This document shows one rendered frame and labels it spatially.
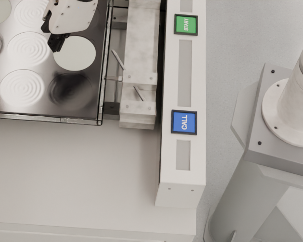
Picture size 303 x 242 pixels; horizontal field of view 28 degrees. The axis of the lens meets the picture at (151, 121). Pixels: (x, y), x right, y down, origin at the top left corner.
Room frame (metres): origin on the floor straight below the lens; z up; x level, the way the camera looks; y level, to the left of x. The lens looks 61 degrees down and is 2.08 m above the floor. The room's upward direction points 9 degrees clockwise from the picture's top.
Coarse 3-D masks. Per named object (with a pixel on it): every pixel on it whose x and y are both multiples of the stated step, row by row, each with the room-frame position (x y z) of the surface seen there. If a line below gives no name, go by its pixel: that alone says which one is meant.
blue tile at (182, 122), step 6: (174, 114) 0.64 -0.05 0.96; (180, 114) 0.64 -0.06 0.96; (186, 114) 0.64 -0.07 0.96; (192, 114) 0.65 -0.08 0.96; (174, 120) 0.63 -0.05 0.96; (180, 120) 0.63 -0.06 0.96; (186, 120) 0.63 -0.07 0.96; (192, 120) 0.63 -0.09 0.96; (174, 126) 0.61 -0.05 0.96; (180, 126) 0.61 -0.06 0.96; (186, 126) 0.62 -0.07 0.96; (192, 126) 0.62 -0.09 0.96; (192, 132) 0.60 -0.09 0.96
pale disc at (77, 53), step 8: (72, 40) 0.83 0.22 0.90; (80, 40) 0.84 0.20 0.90; (88, 40) 0.84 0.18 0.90; (64, 48) 0.81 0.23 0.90; (72, 48) 0.81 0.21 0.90; (80, 48) 0.81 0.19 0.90; (88, 48) 0.82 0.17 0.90; (56, 56) 0.78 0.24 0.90; (64, 56) 0.78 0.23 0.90; (72, 56) 0.79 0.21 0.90; (80, 56) 0.79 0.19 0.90; (88, 56) 0.80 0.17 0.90; (64, 64) 0.76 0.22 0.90; (72, 64) 0.77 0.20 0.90; (80, 64) 0.77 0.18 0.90; (88, 64) 0.77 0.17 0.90
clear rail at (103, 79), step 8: (112, 0) 0.97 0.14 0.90; (112, 8) 0.95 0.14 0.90; (112, 16) 0.92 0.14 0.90; (104, 40) 0.85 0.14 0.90; (104, 48) 0.82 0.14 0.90; (104, 56) 0.80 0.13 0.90; (104, 64) 0.78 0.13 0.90; (104, 72) 0.76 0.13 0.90; (104, 80) 0.73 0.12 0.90; (104, 88) 0.71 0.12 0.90; (104, 96) 0.69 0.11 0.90
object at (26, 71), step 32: (32, 0) 0.93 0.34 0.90; (0, 32) 0.82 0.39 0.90; (32, 32) 0.84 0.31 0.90; (96, 32) 0.87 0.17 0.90; (0, 64) 0.73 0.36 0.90; (32, 64) 0.75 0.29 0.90; (96, 64) 0.78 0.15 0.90; (0, 96) 0.65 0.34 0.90; (32, 96) 0.66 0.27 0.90; (64, 96) 0.68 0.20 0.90; (96, 96) 0.69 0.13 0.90
